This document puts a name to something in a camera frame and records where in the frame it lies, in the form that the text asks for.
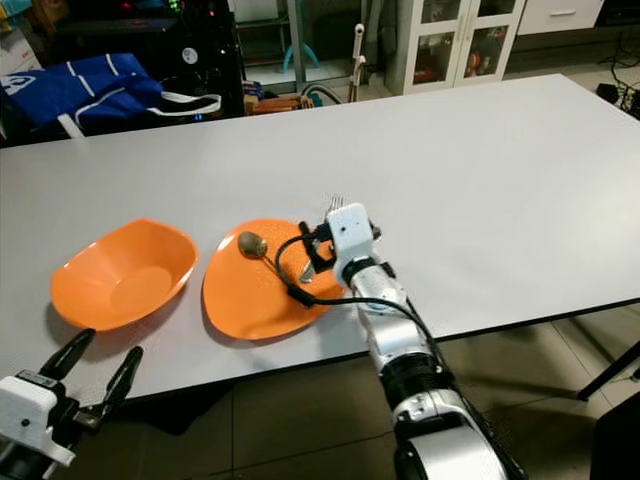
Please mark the orange plate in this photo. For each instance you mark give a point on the orange plate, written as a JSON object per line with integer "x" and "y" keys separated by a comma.
{"x": 245, "y": 300}

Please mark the white upright pole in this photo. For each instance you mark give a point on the white upright pole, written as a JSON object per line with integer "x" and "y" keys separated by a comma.
{"x": 357, "y": 60}

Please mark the white glass door cabinet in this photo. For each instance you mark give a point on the white glass door cabinet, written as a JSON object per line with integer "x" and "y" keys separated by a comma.
{"x": 455, "y": 40}

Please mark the gold spoon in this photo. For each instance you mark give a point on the gold spoon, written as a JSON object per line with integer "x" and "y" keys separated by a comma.
{"x": 252, "y": 244}

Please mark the blue bag with white trim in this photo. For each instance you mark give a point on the blue bag with white trim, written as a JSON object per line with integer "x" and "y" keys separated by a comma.
{"x": 90, "y": 85}

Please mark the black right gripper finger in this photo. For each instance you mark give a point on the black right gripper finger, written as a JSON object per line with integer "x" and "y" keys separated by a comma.
{"x": 315, "y": 262}

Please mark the red and white cardboard box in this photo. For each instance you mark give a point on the red and white cardboard box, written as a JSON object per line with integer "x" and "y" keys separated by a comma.
{"x": 18, "y": 55}

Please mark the white drawer unit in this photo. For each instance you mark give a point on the white drawer unit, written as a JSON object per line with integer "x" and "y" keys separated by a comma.
{"x": 560, "y": 14}

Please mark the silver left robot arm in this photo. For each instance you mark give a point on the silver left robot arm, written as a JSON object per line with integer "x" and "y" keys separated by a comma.
{"x": 25, "y": 468}

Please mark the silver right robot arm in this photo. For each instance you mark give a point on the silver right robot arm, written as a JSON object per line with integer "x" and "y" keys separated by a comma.
{"x": 410, "y": 350}

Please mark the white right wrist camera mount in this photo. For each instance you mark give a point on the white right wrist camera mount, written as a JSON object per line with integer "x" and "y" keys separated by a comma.
{"x": 350, "y": 235}

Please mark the black machine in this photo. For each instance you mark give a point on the black machine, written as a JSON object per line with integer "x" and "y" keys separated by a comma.
{"x": 205, "y": 65}

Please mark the teal curved stand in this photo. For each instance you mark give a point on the teal curved stand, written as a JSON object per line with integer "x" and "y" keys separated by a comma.
{"x": 286, "y": 57}

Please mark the orange bowl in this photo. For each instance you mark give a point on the orange bowl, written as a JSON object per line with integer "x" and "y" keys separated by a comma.
{"x": 120, "y": 280}

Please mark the brown wooden crate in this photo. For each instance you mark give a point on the brown wooden crate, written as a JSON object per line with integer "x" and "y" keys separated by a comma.
{"x": 272, "y": 104}

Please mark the black metal table leg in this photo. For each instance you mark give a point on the black metal table leg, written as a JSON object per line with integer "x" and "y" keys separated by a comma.
{"x": 610, "y": 368}

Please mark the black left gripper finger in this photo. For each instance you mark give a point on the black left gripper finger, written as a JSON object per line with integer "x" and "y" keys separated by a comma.
{"x": 125, "y": 372}
{"x": 68, "y": 353}

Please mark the silver fork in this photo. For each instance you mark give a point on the silver fork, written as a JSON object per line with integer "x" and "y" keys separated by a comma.
{"x": 307, "y": 270}

